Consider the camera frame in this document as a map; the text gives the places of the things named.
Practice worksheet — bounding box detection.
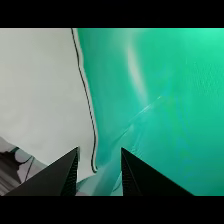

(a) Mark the white garment with black trim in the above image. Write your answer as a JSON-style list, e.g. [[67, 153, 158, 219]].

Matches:
[[0, 28, 100, 174]]

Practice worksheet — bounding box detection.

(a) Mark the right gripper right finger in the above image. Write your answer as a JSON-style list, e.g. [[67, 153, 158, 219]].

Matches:
[[120, 147, 195, 197]]

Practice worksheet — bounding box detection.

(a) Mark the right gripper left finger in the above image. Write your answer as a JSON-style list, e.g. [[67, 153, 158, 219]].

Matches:
[[4, 146, 80, 197]]

